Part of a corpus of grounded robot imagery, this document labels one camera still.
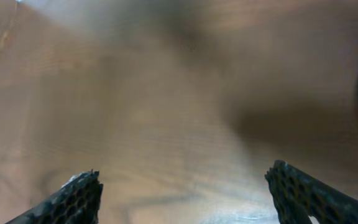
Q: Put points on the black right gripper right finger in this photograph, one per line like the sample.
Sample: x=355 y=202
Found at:
x=298 y=196

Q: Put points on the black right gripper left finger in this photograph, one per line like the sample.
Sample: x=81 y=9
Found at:
x=76 y=202

